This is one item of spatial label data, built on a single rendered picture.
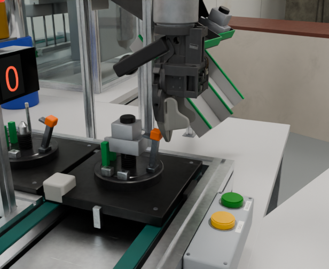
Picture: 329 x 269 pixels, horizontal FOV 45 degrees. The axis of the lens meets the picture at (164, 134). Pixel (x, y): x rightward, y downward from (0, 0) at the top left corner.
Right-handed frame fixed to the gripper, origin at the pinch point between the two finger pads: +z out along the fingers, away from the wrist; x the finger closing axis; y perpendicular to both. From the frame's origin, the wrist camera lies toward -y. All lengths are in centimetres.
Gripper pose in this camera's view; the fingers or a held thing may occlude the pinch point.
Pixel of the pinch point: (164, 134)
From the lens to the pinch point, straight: 74.8
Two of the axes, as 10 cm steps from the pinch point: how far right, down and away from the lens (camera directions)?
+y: 9.3, 1.3, -3.4
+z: 0.0, 9.3, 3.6
